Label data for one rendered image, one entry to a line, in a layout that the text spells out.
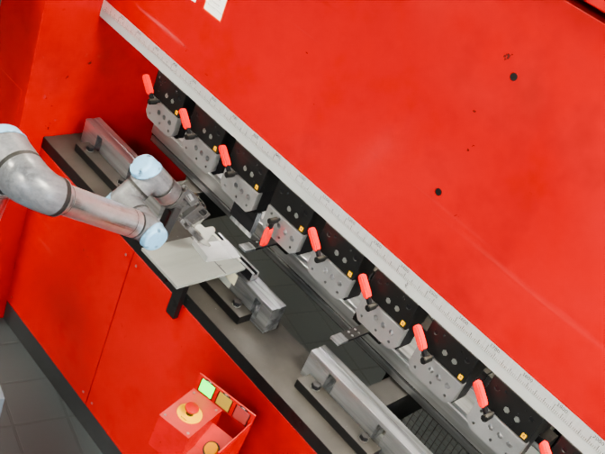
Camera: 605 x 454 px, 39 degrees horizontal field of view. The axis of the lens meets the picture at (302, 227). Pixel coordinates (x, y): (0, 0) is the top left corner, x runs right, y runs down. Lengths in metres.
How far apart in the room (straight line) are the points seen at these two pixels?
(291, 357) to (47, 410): 1.15
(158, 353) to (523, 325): 1.27
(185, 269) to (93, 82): 0.91
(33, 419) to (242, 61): 1.58
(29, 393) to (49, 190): 1.53
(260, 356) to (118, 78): 1.21
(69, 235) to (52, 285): 0.25
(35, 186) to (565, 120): 1.16
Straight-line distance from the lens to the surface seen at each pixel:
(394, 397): 2.61
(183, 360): 2.72
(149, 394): 2.92
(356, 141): 2.20
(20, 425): 3.31
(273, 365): 2.51
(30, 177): 2.00
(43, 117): 3.11
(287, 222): 2.40
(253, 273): 2.59
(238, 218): 2.60
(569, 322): 1.96
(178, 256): 2.55
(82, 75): 3.10
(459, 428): 2.56
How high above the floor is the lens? 2.50
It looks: 31 degrees down
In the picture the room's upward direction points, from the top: 24 degrees clockwise
